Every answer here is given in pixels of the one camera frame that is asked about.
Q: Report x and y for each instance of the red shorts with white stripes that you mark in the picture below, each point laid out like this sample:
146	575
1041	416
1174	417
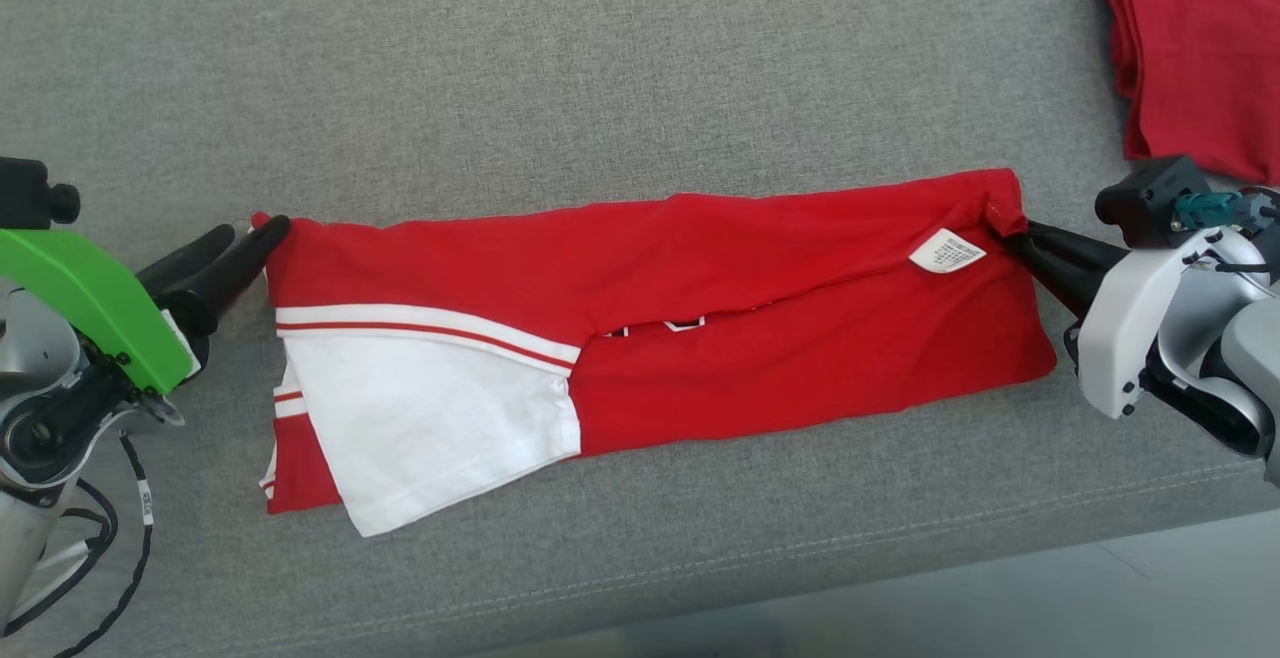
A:
1200	68

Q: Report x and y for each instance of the red white Bulls jersey shirt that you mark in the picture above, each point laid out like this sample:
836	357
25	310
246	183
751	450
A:
800	358

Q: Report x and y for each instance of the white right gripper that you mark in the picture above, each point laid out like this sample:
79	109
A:
1115	338

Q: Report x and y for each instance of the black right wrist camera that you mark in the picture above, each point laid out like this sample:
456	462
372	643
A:
1150	198

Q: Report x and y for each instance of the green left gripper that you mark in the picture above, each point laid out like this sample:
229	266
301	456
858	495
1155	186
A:
80	288

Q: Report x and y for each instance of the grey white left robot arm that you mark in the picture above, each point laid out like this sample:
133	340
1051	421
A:
35	428

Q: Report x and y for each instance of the grey fabric sofa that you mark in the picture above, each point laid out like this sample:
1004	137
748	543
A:
600	68

